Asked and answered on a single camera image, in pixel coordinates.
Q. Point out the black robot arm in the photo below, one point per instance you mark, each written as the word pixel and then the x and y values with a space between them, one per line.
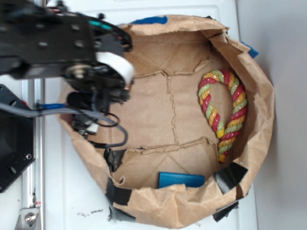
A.
pixel 88 52

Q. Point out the brown paper bag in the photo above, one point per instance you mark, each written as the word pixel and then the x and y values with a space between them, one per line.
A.
pixel 168 131

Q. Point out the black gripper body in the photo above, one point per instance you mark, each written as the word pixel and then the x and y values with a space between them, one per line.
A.
pixel 99 85

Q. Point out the multicolour rope ring toy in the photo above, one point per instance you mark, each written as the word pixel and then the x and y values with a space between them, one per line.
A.
pixel 224 103

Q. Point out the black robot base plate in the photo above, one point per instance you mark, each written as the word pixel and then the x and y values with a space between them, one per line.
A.
pixel 16 147

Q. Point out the metal corner bracket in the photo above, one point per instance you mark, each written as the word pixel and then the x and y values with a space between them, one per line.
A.
pixel 29 219

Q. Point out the aluminium rail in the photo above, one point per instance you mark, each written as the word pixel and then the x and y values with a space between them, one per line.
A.
pixel 32 177

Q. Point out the blue rectangular block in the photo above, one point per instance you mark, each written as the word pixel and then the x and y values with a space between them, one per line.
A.
pixel 189 180

